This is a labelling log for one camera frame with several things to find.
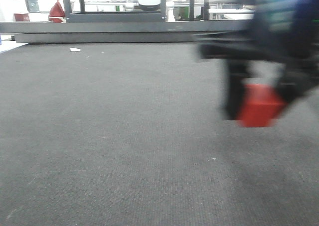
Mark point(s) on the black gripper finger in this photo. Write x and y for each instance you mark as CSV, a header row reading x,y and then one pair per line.
x,y
236,72
293,82

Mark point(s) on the red magnetic block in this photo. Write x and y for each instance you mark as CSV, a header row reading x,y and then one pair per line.
x,y
261,106

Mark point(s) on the red bag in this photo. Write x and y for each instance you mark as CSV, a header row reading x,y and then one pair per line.
x,y
57,13

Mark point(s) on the black metal frame rails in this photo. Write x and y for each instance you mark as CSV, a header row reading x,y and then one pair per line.
x,y
115,28

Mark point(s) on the dark grey felt mat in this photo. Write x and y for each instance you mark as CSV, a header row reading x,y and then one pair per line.
x,y
133,135

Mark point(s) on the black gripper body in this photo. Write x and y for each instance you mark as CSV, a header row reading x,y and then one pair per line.
x,y
238,48

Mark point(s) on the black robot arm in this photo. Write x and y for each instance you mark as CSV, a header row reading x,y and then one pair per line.
x,y
280,31

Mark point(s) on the white paper scrap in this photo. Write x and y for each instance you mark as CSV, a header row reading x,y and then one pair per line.
x,y
75,49

